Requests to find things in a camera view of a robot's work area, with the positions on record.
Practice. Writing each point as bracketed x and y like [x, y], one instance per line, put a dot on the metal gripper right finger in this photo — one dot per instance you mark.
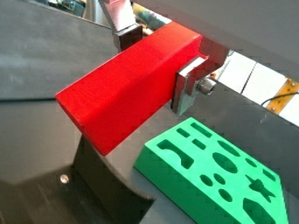
[192, 79]

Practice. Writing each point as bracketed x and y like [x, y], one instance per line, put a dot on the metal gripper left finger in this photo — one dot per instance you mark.
[126, 31]

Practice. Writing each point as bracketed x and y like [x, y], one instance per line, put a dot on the red hexagonal prism block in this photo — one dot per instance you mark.
[110, 100]

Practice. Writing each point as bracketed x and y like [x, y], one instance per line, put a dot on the green shape sorter board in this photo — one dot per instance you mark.
[215, 182]

